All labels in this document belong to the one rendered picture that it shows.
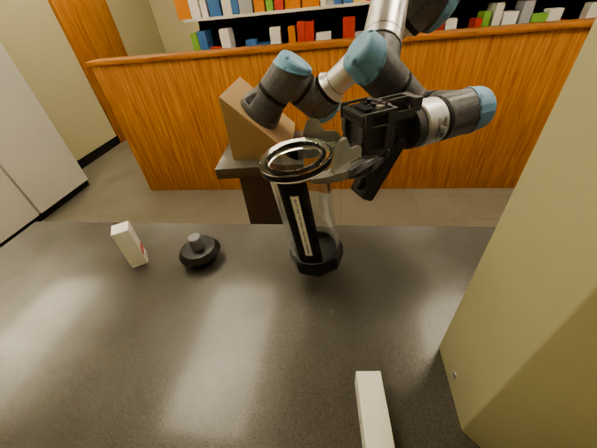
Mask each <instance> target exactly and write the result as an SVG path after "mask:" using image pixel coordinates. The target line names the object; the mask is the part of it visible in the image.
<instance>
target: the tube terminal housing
mask: <svg viewBox="0 0 597 448"><path fill-rule="evenodd" d="M439 349H440V352H441V355H442V361H443V364H444V368H445V372H446V374H447V378H448V381H449V384H450V390H451V394H452V397H453V400H454V404H455V407H456V410H457V414H458V419H459V423H460V426H461V429H462V431H463V432H464V433H466V434H467V435H468V436H469V437H470V438H471V439H472V440H473V441H474V442H475V443H476V444H477V445H478V446H479V447H481V448H597V17H596V19H595V21H594V23H593V25H592V27H591V29H590V31H589V33H588V36H587V38H586V40H585V42H584V44H583V46H582V48H581V50H580V52H579V54H578V56H577V59H576V61H575V63H574V65H573V67H572V69H571V70H570V72H569V76H568V78H567V80H566V82H565V84H564V85H563V87H562V89H561V93H560V95H559V97H558V99H557V101H556V102H555V104H554V106H553V109H552V111H551V114H550V116H549V117H548V119H547V121H546V123H545V126H544V128H543V130H542V132H541V134H540V136H539V138H538V140H537V143H536V145H535V147H534V148H533V150H532V153H531V155H530V157H529V160H528V162H527V163H526V165H525V167H524V169H523V172H522V174H521V177H520V178H519V180H518V182H517V184H516V186H515V188H514V190H513V193H512V195H511V197H510V199H509V201H508V203H507V205H506V207H505V210H504V212H503V214H502V216H501V218H500V220H499V222H498V224H497V226H496V228H495V231H494V233H493V235H492V237H491V239H490V241H489V243H488V245H487V247H486V250H485V252H484V254H483V255H482V258H481V260H480V262H479V264H478V266H477V269H476V270H475V272H474V275H473V277H472V279H471V281H470V283H469V285H468V286H467V289H466V292H465V294H464V296H463V298H462V300H461V301H460V303H459V305H458V309H457V311H456V313H455V315H454V316H453V318H452V320H451V322H450V325H449V328H448V330H447V331H446V333H445V335H444V337H443V339H442V342H441V344H440V347H439Z"/></svg>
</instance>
